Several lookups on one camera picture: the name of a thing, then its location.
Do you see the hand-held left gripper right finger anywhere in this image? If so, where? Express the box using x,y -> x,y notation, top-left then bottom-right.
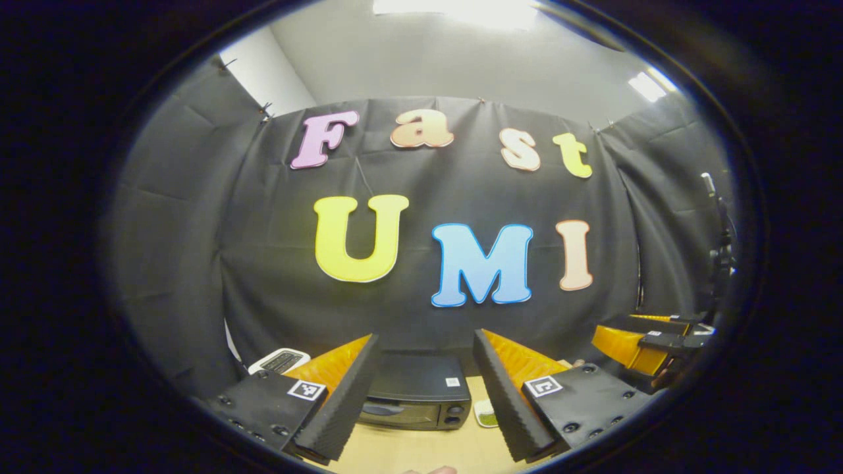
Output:
473,328 -> 656,463

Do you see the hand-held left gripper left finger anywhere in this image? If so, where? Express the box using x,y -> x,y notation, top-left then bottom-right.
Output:
198,334 -> 381,465

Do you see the black electric oven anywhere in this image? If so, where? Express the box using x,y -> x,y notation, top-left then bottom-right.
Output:
359,352 -> 473,432

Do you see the white countertop appliance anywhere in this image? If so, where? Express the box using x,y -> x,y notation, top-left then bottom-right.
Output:
248,348 -> 312,376

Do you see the small ceiling light panel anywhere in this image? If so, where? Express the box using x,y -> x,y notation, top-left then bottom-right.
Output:
628,66 -> 676,103

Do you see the large ceiling light panel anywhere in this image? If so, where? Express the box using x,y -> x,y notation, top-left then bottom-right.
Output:
372,0 -> 537,30

